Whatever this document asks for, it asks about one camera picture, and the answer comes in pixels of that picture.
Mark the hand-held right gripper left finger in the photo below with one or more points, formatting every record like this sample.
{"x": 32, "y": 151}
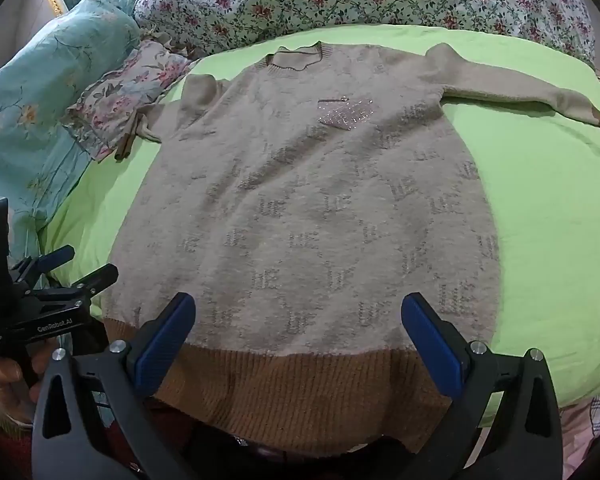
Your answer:
{"x": 164, "y": 347}

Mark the person's left hand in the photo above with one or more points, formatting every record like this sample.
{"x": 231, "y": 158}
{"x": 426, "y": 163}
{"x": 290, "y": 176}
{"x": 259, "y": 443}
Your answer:
{"x": 7, "y": 382}

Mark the person's left forearm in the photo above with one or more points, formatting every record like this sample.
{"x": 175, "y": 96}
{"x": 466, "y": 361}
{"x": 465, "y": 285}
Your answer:
{"x": 5, "y": 452}

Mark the beige knitted sweater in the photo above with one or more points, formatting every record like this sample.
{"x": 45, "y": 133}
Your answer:
{"x": 300, "y": 210}

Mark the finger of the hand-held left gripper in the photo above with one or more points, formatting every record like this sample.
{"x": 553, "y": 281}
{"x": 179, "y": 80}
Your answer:
{"x": 54, "y": 258}
{"x": 87, "y": 282}

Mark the plaid cloth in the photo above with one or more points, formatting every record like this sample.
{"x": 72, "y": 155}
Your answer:
{"x": 596, "y": 410}

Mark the person's dark red clothing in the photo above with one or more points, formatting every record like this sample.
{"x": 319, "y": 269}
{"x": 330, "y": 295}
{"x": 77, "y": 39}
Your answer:
{"x": 207, "y": 457}

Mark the teal floral quilt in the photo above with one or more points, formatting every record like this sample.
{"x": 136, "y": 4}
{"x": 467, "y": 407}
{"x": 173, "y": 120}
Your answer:
{"x": 30, "y": 110}

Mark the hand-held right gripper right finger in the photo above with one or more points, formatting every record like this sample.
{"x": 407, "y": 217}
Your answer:
{"x": 432, "y": 347}

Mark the light green bed sheet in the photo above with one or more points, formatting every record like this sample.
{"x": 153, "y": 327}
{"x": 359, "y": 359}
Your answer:
{"x": 545, "y": 235}

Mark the pink floral pillow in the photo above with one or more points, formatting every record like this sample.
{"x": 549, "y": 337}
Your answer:
{"x": 125, "y": 90}

